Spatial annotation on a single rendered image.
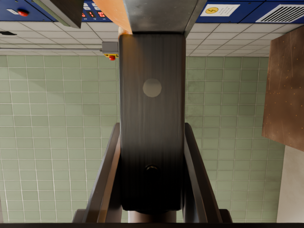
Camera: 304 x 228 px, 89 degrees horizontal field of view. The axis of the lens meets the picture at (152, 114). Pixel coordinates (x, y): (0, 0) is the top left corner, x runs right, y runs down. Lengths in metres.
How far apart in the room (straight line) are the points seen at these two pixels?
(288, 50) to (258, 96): 0.70
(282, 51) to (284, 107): 0.27
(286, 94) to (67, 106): 1.48
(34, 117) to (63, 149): 0.37
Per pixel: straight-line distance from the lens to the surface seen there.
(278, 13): 0.78
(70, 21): 0.46
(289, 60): 0.97
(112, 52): 1.05
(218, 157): 1.57
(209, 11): 0.67
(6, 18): 0.90
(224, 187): 1.73
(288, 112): 0.95
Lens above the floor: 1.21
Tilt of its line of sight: level
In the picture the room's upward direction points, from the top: 90 degrees counter-clockwise
